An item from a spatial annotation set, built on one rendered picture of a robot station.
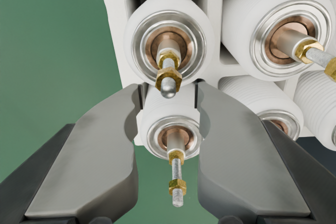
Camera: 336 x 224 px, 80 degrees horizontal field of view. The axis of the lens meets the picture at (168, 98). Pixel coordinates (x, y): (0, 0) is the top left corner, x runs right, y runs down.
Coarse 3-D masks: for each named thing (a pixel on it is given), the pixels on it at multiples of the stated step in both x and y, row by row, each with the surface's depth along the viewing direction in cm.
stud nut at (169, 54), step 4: (164, 52) 17; (168, 52) 17; (172, 52) 17; (160, 56) 17; (164, 56) 17; (168, 56) 17; (172, 56) 17; (176, 56) 17; (160, 60) 17; (176, 60) 17; (160, 64) 17; (176, 64) 17; (160, 68) 17; (176, 68) 17
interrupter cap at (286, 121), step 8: (264, 112) 24; (272, 112) 24; (280, 112) 24; (288, 112) 24; (272, 120) 24; (280, 120) 24; (288, 120) 24; (296, 120) 24; (280, 128) 25; (288, 128) 25; (296, 128) 25; (296, 136) 26
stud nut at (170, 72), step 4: (164, 68) 14; (168, 68) 14; (172, 68) 14; (160, 72) 14; (164, 72) 13; (168, 72) 13; (172, 72) 13; (176, 72) 14; (156, 76) 14; (160, 76) 14; (164, 76) 14; (168, 76) 14; (172, 76) 14; (176, 76) 14; (180, 76) 14; (156, 80) 14; (160, 80) 14; (176, 80) 14; (180, 80) 14; (156, 84) 14; (160, 84) 14; (176, 84) 14; (180, 84) 14; (176, 88) 14
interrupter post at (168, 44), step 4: (164, 40) 20; (168, 40) 19; (172, 40) 20; (160, 44) 19; (164, 44) 18; (168, 44) 18; (172, 44) 18; (176, 44) 19; (160, 48) 18; (164, 48) 17; (168, 48) 17; (172, 48) 17; (176, 48) 18; (160, 52) 17; (176, 52) 17; (156, 56) 18; (180, 56) 18; (156, 60) 18; (180, 60) 18
